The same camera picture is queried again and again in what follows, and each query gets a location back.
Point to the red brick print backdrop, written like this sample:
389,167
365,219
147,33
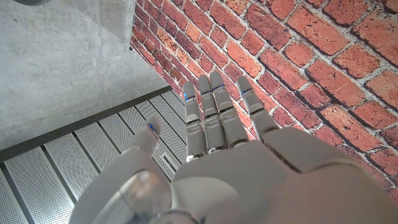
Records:
295,62

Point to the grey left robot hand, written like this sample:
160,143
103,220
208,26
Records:
236,168

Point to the perforated metal ceiling panels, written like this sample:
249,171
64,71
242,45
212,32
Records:
93,149

